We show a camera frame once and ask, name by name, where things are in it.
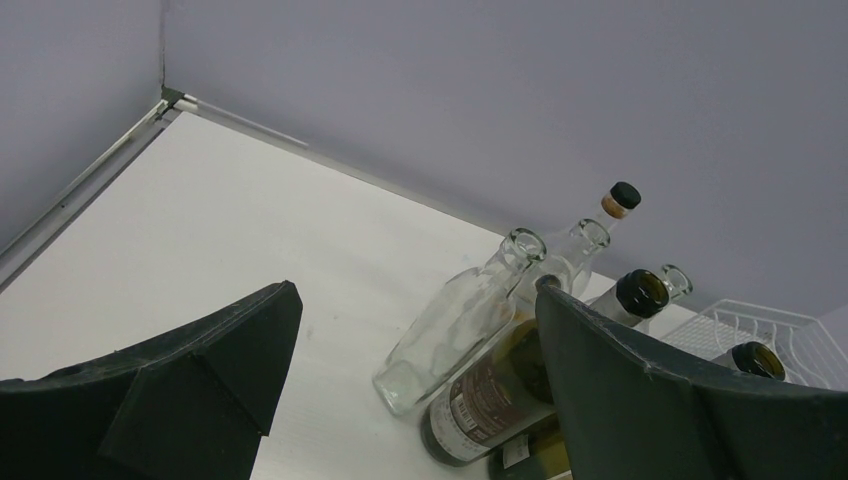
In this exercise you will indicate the white wire wine rack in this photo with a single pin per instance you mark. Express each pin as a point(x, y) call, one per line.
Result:
point(807, 351)

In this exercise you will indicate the dark green wine bottle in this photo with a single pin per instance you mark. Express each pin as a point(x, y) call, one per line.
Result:
point(508, 390)

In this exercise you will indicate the clear slim glass bottle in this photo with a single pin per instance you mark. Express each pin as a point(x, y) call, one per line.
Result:
point(677, 284)

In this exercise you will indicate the clear square glass bottle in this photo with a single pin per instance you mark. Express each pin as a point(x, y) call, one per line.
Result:
point(461, 317)

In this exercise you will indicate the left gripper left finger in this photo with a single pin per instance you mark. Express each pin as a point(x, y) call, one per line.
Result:
point(190, 403)

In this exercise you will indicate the clear round bottle black cap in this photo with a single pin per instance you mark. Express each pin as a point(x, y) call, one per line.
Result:
point(600, 219)

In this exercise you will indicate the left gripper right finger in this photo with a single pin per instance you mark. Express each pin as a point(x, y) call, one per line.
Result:
point(633, 407)

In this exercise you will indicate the clear tall glass bottle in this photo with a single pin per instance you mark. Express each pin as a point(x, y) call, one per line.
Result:
point(569, 259)

